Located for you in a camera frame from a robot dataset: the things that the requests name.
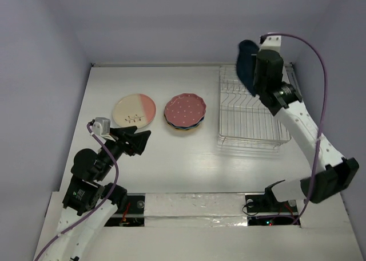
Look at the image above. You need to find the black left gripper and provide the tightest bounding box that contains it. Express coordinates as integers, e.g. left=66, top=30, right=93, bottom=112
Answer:
left=96, top=125, right=151, bottom=179

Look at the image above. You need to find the pink plate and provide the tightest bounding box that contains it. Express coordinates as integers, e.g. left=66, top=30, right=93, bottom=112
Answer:
left=112, top=93, right=156, bottom=129

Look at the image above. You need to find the dark blue heart plate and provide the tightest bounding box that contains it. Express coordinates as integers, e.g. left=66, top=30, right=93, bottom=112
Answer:
left=236, top=39, right=259, bottom=97

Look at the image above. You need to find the maroon dotted plate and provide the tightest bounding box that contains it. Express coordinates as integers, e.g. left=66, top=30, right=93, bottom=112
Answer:
left=164, top=93, right=206, bottom=128

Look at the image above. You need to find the blue dotted plate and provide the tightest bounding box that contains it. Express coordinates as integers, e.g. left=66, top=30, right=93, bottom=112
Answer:
left=165, top=117, right=205, bottom=131

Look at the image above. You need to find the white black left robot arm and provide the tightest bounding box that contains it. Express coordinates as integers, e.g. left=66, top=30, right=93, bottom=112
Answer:
left=35, top=117, right=151, bottom=260

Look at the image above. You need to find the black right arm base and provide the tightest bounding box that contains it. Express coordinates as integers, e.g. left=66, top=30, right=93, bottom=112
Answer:
left=244, top=194, right=298, bottom=215

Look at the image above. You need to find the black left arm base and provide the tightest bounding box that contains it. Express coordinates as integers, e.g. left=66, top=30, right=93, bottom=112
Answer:
left=105, top=194, right=145, bottom=227

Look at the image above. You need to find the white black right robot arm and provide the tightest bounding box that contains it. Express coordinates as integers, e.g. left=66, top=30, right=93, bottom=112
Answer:
left=254, top=49, right=359, bottom=211

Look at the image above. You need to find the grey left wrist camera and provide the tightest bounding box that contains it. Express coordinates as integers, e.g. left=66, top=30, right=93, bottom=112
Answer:
left=91, top=117, right=110, bottom=137

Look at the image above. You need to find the clear wire dish rack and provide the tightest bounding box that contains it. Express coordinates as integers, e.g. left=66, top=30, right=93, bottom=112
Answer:
left=218, top=65, right=291, bottom=151

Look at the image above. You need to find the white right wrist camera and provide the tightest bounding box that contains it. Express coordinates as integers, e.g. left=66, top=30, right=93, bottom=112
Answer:
left=259, top=35, right=282, bottom=53

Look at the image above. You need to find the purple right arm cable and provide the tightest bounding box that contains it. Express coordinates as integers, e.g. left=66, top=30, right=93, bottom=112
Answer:
left=267, top=33, right=328, bottom=226

